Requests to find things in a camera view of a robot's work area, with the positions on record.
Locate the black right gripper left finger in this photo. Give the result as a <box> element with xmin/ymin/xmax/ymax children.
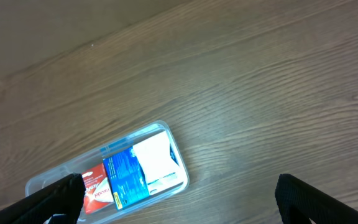
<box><xmin>0</xmin><ymin>173</ymin><xmax>86</xmax><ymax>224</ymax></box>

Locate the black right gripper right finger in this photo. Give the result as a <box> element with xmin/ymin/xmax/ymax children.
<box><xmin>275</xmin><ymin>174</ymin><xmax>358</xmax><ymax>224</ymax></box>

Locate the red medicine box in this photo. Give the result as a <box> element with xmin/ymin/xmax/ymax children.
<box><xmin>82</xmin><ymin>164</ymin><xmax>114</xmax><ymax>215</ymax></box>

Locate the blue medicine box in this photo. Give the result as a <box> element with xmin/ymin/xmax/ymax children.
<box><xmin>103</xmin><ymin>147</ymin><xmax>150</xmax><ymax>210</ymax></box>

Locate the clear plastic container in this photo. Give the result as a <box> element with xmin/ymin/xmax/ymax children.
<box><xmin>25</xmin><ymin>121</ymin><xmax>189</xmax><ymax>223</ymax></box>

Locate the white medicine box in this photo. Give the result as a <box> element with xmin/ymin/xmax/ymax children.
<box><xmin>133</xmin><ymin>131</ymin><xmax>183</xmax><ymax>195</ymax></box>

